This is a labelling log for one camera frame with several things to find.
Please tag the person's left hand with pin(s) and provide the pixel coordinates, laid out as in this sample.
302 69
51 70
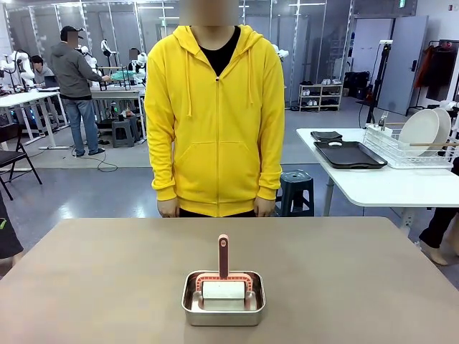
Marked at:
264 209

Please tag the person's right hand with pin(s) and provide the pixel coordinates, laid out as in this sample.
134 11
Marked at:
168 209

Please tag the pink lint roller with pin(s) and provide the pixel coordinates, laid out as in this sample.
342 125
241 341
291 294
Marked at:
222 290

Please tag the person's left forearm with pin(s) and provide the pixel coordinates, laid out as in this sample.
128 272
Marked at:
270 172

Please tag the person's right forearm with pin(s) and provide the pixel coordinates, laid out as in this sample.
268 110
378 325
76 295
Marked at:
161 172

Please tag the dark green plastic stool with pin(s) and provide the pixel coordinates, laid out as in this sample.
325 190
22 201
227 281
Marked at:
295 190

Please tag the person in yellow hoodie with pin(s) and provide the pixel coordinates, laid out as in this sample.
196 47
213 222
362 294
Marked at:
215 143

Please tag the grey plastic stool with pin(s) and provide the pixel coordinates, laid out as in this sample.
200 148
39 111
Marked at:
123 134

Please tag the black folded flat stack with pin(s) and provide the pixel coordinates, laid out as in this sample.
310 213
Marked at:
326 135

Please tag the shiny metal tray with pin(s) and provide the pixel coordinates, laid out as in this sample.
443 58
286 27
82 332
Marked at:
222 319

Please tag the shoe rack with shoes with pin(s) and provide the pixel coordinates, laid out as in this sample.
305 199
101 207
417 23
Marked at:
321 95

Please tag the white side table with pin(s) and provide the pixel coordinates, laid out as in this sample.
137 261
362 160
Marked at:
394 186

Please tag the white cutlery holder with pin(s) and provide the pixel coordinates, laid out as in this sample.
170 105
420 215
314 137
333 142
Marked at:
376 136

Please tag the black folding chair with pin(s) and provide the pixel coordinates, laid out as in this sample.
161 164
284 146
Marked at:
18 157

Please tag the person in dark shorts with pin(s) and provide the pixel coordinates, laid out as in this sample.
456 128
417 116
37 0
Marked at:
9 233

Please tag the person in grey hoodie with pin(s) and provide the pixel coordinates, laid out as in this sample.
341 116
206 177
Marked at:
71 71

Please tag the seated person in black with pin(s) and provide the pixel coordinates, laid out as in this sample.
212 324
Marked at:
437 229

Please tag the black tripod with light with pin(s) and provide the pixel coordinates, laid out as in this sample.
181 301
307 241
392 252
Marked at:
382 71

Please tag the white background desk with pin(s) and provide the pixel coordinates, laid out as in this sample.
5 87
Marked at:
25 98

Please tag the seated person at laptop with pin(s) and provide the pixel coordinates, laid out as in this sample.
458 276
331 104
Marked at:
41 71

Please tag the grey door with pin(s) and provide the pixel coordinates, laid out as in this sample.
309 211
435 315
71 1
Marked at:
401 64

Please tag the black coat rack with clothes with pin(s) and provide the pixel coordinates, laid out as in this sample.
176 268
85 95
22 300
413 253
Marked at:
439 68

